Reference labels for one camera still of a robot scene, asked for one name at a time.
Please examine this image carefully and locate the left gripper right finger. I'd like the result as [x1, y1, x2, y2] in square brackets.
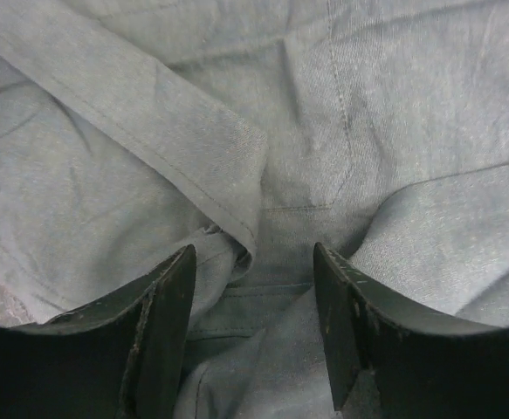
[313, 244, 509, 418]

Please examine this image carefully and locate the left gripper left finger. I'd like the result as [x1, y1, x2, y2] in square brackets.
[0, 246, 196, 419]

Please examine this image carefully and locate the grey shirt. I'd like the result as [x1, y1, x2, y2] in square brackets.
[0, 1, 509, 418]

